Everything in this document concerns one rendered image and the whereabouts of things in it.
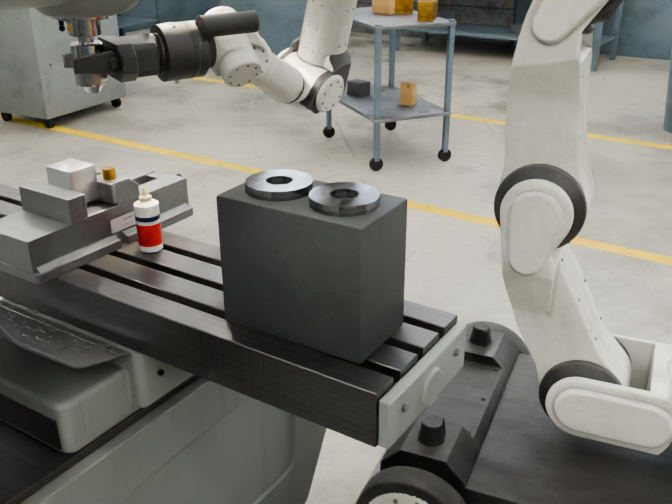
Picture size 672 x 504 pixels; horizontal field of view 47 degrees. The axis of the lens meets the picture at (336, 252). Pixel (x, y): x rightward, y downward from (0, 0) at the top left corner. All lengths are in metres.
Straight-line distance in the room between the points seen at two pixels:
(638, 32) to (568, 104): 7.33
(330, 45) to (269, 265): 0.60
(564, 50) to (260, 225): 0.50
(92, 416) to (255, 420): 0.43
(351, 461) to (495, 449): 0.90
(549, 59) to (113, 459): 0.88
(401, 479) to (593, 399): 0.34
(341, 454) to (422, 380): 1.31
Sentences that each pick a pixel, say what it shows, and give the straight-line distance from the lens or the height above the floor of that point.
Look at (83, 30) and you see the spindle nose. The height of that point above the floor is 1.29.
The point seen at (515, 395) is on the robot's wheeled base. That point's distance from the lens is 1.58.
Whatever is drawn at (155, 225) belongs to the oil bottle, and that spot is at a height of 0.97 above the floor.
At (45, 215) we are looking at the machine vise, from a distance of 1.33.
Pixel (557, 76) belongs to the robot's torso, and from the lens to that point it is 1.19.
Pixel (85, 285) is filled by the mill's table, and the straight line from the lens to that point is 1.23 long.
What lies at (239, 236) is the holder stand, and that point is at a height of 1.06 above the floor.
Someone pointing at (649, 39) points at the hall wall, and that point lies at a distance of 8.52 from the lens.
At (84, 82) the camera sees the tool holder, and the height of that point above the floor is 1.21.
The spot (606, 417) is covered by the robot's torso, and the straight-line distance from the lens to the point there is 1.36.
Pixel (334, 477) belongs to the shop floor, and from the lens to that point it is 2.22.
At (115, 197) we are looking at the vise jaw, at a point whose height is 1.01.
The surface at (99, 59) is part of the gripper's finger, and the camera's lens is 1.21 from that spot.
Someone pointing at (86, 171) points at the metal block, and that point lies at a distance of 1.33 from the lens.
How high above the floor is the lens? 1.46
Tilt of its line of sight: 25 degrees down
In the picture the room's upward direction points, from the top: straight up
